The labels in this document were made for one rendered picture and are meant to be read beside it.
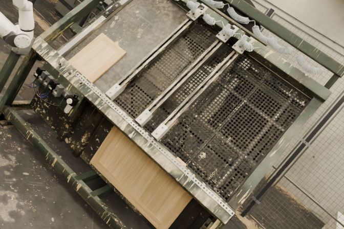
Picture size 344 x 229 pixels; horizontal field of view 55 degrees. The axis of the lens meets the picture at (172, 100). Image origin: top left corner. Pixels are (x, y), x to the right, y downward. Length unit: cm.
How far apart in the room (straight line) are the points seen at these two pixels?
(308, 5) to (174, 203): 561
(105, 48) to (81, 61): 23
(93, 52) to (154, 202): 138
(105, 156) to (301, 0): 565
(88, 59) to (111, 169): 98
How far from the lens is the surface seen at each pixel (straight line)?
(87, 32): 309
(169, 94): 264
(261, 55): 286
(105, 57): 294
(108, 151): 297
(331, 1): 748
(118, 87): 271
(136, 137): 254
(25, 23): 183
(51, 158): 307
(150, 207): 289
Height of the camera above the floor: 184
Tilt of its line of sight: 14 degrees down
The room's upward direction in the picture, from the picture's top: 35 degrees clockwise
